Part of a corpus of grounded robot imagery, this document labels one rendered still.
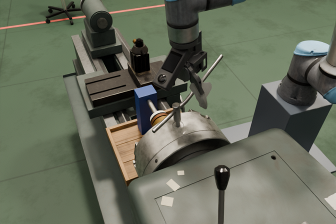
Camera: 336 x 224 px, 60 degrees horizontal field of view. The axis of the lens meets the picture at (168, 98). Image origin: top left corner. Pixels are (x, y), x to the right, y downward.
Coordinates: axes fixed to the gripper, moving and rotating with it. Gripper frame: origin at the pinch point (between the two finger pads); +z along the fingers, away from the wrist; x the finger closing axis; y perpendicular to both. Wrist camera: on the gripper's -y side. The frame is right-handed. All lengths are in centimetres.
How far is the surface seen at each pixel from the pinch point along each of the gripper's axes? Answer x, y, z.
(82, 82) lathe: 77, 9, 37
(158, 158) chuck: -1.7, -14.4, 10.6
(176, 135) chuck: -2.3, -6.8, 7.7
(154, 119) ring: 16.3, 1.7, 20.5
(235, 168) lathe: -22.0, -7.0, 6.4
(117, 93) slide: 52, 12, 34
